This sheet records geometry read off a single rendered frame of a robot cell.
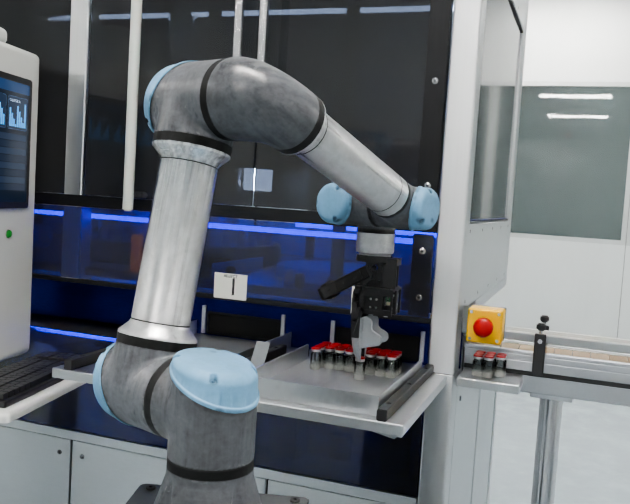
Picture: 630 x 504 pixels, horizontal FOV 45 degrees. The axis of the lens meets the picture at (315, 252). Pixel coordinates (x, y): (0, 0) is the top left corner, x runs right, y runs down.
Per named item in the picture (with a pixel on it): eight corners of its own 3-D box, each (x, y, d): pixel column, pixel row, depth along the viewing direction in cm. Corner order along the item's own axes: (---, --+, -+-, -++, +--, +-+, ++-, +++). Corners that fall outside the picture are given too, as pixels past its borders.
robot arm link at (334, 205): (362, 182, 131) (397, 185, 139) (313, 180, 138) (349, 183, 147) (359, 227, 132) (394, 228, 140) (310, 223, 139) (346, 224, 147)
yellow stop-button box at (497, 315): (470, 336, 165) (473, 303, 164) (504, 340, 162) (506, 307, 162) (465, 341, 157) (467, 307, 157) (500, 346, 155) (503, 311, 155)
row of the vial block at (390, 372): (315, 365, 161) (316, 344, 161) (396, 377, 155) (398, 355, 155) (311, 367, 159) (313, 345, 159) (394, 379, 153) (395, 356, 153)
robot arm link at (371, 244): (352, 232, 146) (364, 231, 154) (350, 255, 146) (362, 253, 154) (389, 235, 143) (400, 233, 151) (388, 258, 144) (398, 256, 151)
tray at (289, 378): (306, 359, 167) (307, 344, 167) (421, 375, 158) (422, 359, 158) (238, 393, 135) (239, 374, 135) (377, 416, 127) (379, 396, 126)
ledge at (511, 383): (465, 372, 173) (466, 364, 172) (524, 380, 168) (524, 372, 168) (455, 385, 160) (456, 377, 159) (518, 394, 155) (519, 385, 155)
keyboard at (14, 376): (43, 359, 184) (43, 349, 184) (97, 364, 182) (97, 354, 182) (-63, 401, 145) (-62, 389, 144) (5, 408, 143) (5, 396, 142)
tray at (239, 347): (195, 333, 189) (195, 319, 189) (290, 346, 181) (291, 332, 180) (115, 357, 158) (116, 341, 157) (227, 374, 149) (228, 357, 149)
